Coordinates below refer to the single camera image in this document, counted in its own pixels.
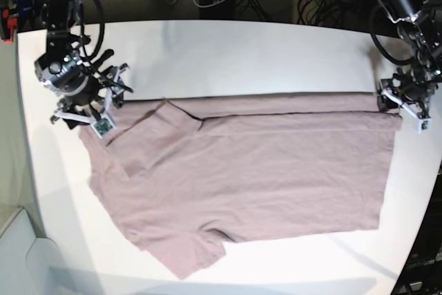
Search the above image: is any pink t-shirt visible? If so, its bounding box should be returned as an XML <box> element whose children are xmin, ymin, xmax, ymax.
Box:
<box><xmin>79</xmin><ymin>94</ymin><xmax>402</xmax><ymax>279</ymax></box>

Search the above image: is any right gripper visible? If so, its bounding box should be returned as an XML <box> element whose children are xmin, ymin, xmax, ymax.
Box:
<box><xmin>57</xmin><ymin>66</ymin><xmax>134</xmax><ymax>130</ymax></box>

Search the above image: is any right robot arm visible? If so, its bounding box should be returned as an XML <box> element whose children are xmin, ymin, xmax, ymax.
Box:
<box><xmin>35</xmin><ymin>0</ymin><xmax>132</xmax><ymax>137</ymax></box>

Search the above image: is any white bin corner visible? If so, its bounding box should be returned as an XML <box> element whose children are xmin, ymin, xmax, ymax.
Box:
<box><xmin>1</xmin><ymin>209</ymin><xmax>68</xmax><ymax>294</ymax></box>

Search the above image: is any red and black clamp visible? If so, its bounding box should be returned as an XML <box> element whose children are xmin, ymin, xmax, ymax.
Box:
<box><xmin>1</xmin><ymin>7</ymin><xmax>18</xmax><ymax>44</ymax></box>

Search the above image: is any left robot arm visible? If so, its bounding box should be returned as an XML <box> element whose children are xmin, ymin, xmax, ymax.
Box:
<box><xmin>368</xmin><ymin>0</ymin><xmax>441</xmax><ymax>122</ymax></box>

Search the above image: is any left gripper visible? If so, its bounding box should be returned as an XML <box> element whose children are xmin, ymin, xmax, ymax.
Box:
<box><xmin>376</xmin><ymin>70</ymin><xmax>439</xmax><ymax>117</ymax></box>

